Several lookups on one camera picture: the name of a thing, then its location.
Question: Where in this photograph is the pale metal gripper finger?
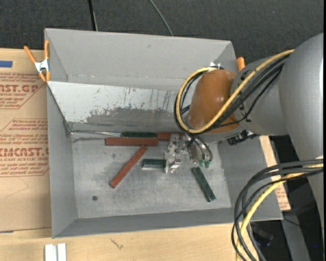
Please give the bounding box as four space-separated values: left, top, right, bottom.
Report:
164 153 184 174
167 134 186 155

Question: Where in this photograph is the red-brown flat block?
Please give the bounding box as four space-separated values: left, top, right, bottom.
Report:
156 132 184 141
105 137 159 147
109 145 148 189

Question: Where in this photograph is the dark green flat block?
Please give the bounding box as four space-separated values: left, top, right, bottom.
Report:
121 130 158 139
190 166 217 203
140 158 167 171

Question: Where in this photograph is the grey metal bin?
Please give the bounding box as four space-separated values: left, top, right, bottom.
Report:
44 28 284 239

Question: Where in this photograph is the brown cardboard board, red print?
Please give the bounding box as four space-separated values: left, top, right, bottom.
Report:
0 47 292 234

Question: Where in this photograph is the black cylinder on white bracket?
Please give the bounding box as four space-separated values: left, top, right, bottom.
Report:
227 130 255 146

